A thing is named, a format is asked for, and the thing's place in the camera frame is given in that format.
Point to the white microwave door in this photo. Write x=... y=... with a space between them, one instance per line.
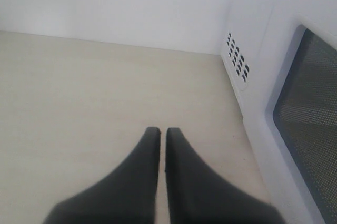
x=290 y=115

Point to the white microwave oven body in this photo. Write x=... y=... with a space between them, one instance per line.
x=245 y=28

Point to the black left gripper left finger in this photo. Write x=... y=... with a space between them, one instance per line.
x=126 y=195

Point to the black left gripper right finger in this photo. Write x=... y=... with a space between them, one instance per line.
x=197 y=194

